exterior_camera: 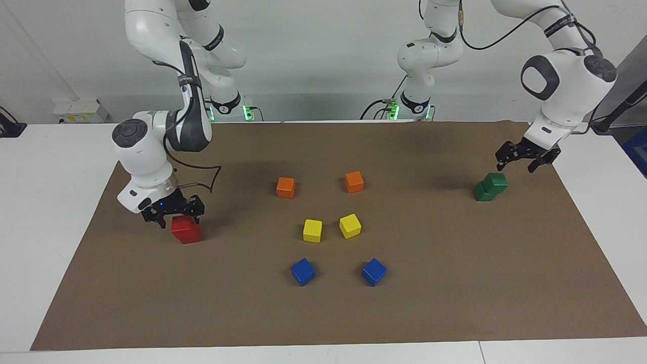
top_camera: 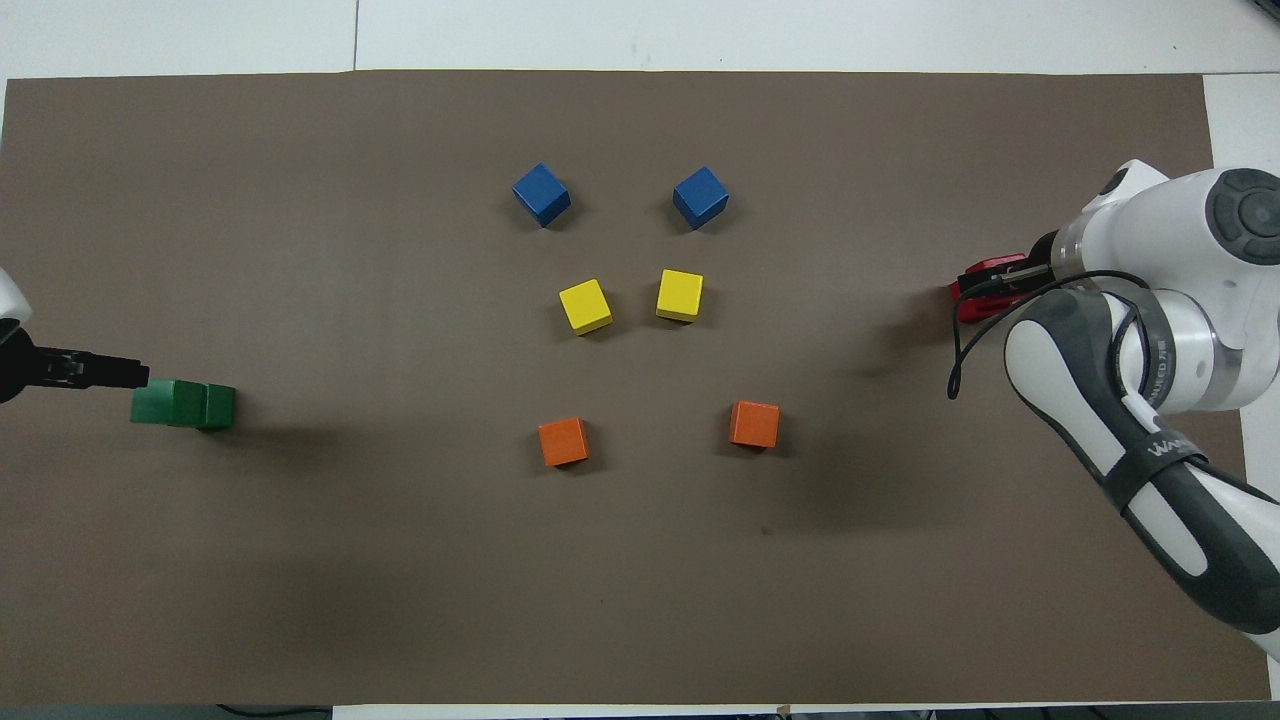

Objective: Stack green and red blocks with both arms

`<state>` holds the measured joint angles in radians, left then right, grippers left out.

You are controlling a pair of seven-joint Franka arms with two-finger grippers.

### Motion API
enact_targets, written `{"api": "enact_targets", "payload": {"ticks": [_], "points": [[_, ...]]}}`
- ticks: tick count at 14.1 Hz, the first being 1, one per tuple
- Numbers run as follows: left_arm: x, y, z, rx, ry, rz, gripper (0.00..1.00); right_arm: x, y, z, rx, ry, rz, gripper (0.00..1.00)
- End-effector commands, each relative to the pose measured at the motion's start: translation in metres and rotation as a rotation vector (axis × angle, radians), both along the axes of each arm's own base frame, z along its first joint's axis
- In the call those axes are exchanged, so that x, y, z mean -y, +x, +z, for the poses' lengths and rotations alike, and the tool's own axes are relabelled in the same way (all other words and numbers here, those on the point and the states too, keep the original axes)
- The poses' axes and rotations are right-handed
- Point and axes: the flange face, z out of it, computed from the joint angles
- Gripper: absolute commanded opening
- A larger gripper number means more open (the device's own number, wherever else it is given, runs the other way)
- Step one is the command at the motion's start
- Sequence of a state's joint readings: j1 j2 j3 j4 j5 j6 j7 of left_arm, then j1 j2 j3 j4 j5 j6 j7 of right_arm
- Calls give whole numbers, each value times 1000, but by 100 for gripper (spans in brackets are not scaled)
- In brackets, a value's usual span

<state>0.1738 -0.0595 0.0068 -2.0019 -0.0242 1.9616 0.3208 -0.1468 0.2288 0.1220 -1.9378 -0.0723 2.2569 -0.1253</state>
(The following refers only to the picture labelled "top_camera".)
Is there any black cable below table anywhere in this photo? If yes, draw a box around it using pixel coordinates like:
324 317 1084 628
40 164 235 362
215 703 333 720

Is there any brown paper table mat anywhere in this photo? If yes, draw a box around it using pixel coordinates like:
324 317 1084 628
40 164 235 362
0 70 1271 706

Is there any green wooden block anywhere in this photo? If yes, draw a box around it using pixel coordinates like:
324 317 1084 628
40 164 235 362
130 379 209 428
200 384 238 433

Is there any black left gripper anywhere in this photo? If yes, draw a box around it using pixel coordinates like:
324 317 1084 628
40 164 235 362
0 335 151 404

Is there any yellow wooden block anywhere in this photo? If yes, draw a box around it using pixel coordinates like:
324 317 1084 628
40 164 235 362
656 269 705 323
558 279 614 336

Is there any orange wooden block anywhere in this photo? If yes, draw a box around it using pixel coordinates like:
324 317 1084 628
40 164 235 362
729 400 781 449
538 416 590 468

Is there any blue wooden block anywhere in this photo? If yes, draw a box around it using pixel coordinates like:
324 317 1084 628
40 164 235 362
512 163 572 228
672 166 730 230

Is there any black velcro cable strap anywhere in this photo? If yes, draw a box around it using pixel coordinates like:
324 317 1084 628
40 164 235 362
1110 425 1211 511
1100 290 1191 411

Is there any red wooden block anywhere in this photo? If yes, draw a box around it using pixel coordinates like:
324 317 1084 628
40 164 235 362
960 254 1031 301
949 283 1013 324

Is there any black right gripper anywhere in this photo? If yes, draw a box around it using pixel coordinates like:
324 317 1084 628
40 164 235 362
958 232 1061 297

